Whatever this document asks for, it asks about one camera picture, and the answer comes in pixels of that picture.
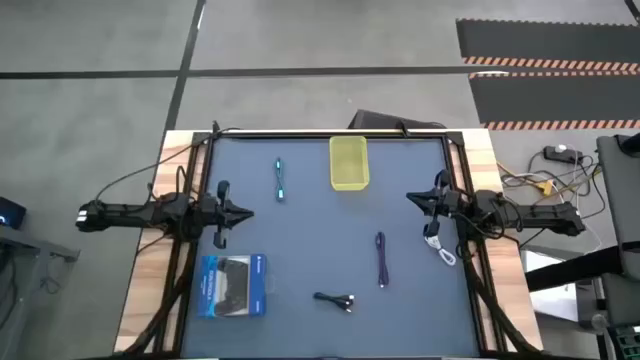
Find black USB cable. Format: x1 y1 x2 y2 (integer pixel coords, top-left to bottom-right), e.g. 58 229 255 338
312 291 356 314

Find blue controller box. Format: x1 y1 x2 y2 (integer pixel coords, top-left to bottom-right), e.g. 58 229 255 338
197 253 269 319

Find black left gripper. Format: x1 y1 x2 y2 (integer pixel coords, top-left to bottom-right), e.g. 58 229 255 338
197 179 255 250

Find dark grey desk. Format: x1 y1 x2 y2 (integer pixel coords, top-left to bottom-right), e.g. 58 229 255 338
596 130 640 326

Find white floor sheet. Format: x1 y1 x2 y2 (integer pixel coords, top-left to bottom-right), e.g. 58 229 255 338
521 249 581 322

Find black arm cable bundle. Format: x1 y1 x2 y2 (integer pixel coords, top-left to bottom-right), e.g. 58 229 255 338
457 234 544 357
119 234 199 357

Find tangled floor cables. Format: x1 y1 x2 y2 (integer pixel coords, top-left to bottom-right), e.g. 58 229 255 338
497 149 609 221

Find black power strip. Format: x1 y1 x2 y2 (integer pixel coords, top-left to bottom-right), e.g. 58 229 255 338
543 144 585 164

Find black equipment case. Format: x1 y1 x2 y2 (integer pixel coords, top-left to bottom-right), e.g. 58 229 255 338
347 108 448 132

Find blue-grey table mat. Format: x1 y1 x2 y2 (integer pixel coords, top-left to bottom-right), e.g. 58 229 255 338
180 137 482 359

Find white USB cable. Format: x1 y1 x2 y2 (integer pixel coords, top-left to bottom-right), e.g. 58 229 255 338
423 233 458 268

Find yellow translucent plastic bin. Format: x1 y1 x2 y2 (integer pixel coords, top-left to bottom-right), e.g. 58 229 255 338
328 135 371 192

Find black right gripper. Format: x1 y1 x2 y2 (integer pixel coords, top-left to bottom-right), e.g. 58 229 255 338
405 168 464 240

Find purple braided USB cable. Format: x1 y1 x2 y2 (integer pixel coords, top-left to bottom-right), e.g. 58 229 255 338
374 231 390 289

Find black hazard-striped floor mat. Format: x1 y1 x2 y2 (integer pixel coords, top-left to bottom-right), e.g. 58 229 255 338
468 71 640 131
455 18 640 72

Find teal USB cable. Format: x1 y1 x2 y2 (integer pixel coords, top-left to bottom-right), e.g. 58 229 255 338
273 156 287 203

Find black device blue light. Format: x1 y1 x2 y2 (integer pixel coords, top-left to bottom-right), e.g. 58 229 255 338
0 196 28 230

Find grey metal stand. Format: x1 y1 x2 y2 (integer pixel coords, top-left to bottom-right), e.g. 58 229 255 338
0 224 81 301

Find black aluminium rig frame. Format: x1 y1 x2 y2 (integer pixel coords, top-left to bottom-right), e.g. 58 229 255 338
149 127 506 360

